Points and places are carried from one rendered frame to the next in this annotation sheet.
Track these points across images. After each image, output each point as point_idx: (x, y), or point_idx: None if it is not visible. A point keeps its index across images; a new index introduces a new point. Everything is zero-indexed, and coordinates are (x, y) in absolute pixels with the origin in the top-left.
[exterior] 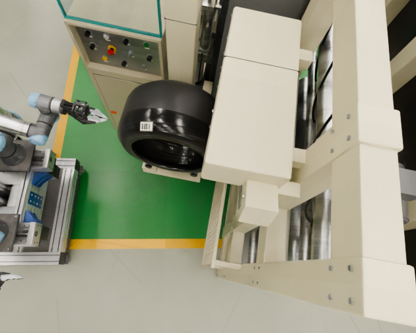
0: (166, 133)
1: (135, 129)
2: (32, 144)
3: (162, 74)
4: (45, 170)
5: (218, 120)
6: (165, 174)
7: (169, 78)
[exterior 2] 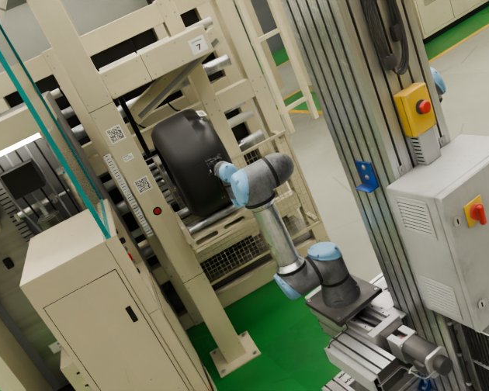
0: None
1: (207, 122)
2: (312, 298)
3: (135, 247)
4: None
5: (179, 35)
6: None
7: (148, 167)
